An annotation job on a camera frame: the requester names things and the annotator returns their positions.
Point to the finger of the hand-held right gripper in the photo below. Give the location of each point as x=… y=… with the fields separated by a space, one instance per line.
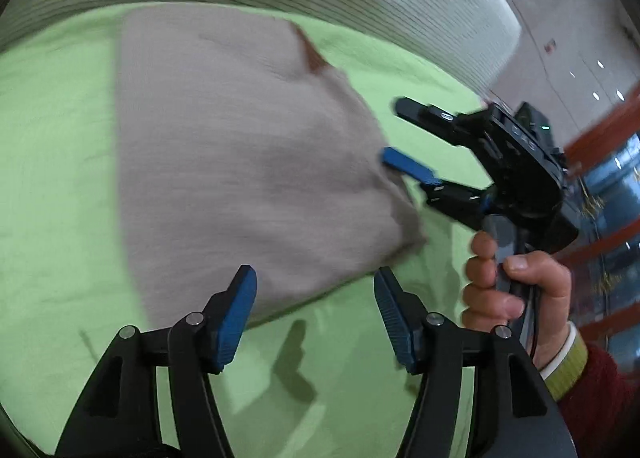
x=407 y=163
x=435 y=120

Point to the person's right hand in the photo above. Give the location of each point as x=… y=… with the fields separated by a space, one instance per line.
x=550 y=298

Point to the person's right forearm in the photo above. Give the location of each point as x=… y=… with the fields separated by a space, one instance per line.
x=595 y=398

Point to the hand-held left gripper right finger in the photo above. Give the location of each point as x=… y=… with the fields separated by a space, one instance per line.
x=397 y=323

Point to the red framed glass door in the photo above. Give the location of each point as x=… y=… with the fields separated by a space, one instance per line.
x=600 y=130

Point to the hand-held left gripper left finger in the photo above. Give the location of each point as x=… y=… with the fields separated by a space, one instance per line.
x=235 y=323

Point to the beige patterned knit sweater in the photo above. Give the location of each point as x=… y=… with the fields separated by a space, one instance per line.
x=240 y=147

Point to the green bed sheet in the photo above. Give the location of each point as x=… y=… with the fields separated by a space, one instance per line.
x=60 y=188

